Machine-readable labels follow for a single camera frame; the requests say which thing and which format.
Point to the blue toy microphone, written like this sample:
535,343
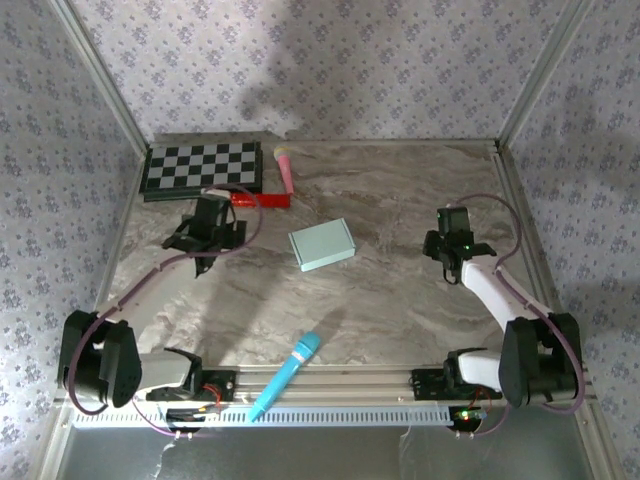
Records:
290,372

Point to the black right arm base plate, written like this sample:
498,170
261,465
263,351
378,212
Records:
425,384

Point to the grey metal sheet shelf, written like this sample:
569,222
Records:
325,455

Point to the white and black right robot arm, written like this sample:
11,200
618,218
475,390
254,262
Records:
540,360

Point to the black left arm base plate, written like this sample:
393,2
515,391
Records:
225,385

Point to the black controller board with LED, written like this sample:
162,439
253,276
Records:
465,420

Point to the aluminium back frame rail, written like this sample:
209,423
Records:
400,141

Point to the light teal paper box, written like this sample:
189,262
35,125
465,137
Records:
322,245

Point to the aluminium side frame rail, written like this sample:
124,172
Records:
506,170
124,215

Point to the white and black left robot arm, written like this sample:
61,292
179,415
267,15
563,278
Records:
100,360

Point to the aluminium front frame rail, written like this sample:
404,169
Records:
350,382

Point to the red glitter tube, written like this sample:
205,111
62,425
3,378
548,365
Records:
267,201

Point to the pink toy microphone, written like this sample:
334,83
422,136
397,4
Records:
286,170

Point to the black and white chessboard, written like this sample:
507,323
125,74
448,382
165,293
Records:
200,167

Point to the aluminium frame post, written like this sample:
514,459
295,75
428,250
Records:
102,70
543,70

